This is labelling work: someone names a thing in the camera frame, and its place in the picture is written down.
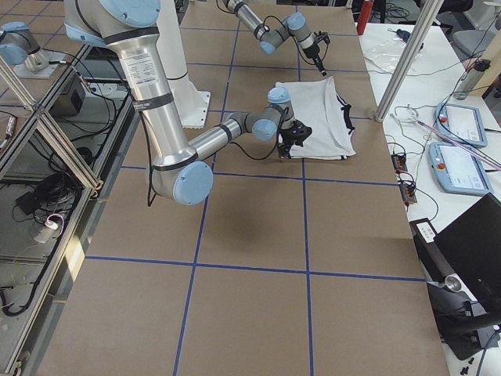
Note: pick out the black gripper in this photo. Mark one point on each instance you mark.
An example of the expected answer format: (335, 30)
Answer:
(314, 51)
(288, 137)

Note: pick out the grey cartoon print t-shirt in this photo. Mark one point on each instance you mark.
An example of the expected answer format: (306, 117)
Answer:
(317, 105)

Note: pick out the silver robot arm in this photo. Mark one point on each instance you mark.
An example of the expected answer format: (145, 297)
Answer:
(146, 39)
(272, 32)

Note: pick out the clear plastic sheet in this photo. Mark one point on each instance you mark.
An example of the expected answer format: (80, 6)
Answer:
(385, 56)

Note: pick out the red cylinder bottle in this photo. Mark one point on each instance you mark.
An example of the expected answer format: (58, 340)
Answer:
(364, 16)

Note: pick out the grey water bottle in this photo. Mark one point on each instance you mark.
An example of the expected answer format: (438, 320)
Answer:
(474, 75)

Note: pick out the far blue teach pendant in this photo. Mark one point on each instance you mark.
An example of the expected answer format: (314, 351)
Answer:
(462, 123)

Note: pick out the blue teach pendant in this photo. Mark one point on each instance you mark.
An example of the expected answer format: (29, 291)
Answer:
(458, 171)
(462, 123)

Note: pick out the near blue teach pendant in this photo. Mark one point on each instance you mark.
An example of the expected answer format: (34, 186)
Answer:
(458, 171)

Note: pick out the aluminium frame post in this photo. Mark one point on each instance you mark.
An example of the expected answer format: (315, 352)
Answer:
(422, 26)

